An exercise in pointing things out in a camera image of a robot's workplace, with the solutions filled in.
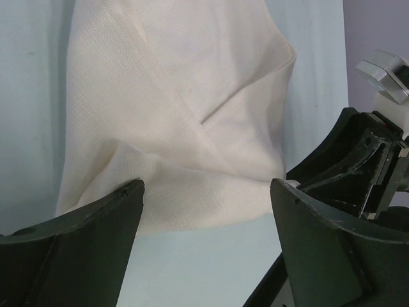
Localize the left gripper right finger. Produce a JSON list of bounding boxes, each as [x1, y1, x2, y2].
[[270, 179, 408, 306]]

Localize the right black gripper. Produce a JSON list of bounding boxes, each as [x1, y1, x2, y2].
[[286, 107, 408, 221]]

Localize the white cloth napkin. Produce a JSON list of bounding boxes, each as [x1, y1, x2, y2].
[[56, 1, 297, 234]]

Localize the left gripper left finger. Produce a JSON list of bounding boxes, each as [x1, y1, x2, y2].
[[1, 180, 144, 306]]

